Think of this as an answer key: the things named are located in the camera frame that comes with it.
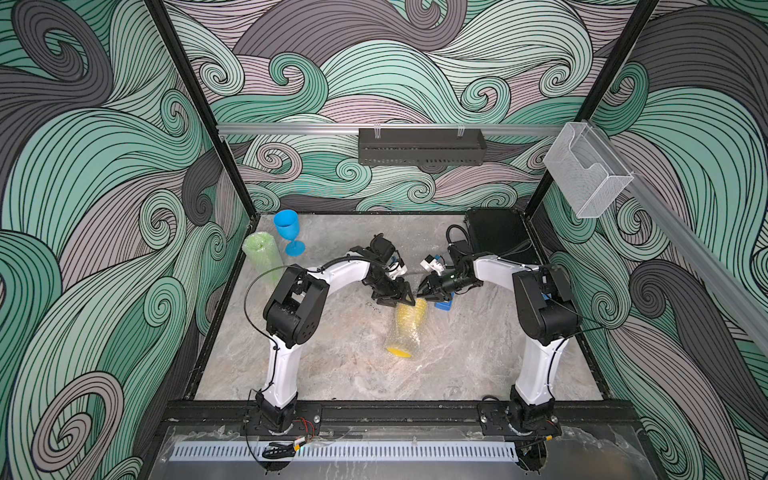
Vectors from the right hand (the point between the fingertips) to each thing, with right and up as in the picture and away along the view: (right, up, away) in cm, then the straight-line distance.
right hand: (414, 299), depth 89 cm
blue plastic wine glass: (-41, +23, +6) cm, 47 cm away
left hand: (-2, -1, -1) cm, 3 cm away
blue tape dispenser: (+10, -3, +1) cm, 10 cm away
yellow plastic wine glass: (-2, -5, -6) cm, 8 cm away
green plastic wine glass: (-46, +16, -2) cm, 49 cm away
